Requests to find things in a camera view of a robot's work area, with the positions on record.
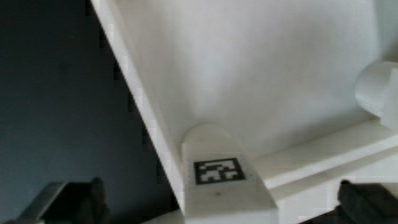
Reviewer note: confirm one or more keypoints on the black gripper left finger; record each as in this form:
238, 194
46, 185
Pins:
68, 204

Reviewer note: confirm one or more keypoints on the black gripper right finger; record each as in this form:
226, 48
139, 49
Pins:
368, 205

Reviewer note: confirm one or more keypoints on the white square table top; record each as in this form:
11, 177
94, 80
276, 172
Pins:
279, 68

